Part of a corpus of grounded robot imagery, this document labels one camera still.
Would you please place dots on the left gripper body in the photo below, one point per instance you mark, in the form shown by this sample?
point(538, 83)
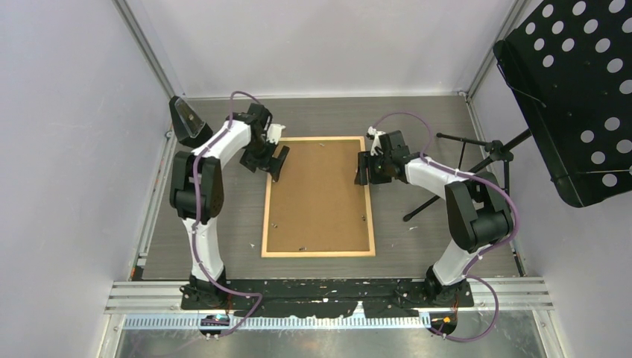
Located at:
point(263, 150)

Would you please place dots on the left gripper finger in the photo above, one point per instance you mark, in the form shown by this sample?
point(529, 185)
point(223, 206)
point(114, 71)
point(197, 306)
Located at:
point(250, 161)
point(276, 163)

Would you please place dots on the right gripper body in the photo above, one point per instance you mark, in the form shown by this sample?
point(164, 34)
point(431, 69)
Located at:
point(379, 171)

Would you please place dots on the wooden picture frame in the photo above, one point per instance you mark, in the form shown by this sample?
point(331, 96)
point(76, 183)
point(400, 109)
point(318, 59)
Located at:
point(266, 222)

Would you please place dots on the brown backing board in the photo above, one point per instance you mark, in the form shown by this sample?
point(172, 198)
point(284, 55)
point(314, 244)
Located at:
point(316, 197)

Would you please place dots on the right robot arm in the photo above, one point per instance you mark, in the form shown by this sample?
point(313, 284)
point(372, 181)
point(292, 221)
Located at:
point(478, 212)

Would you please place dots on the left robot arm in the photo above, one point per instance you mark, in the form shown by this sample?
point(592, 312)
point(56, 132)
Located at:
point(197, 186)

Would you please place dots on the black wedge object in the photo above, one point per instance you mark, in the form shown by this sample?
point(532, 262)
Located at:
point(190, 130)

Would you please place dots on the black music stand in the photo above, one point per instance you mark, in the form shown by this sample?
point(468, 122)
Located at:
point(568, 65)

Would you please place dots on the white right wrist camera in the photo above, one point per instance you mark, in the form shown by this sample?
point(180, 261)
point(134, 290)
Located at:
point(375, 136)

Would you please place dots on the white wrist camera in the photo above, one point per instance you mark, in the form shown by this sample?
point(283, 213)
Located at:
point(375, 136)
point(274, 133)

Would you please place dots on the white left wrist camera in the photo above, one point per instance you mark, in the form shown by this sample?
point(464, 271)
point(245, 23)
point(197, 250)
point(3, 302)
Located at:
point(274, 133)

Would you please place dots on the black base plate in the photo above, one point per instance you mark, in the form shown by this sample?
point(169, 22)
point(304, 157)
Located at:
point(322, 298)

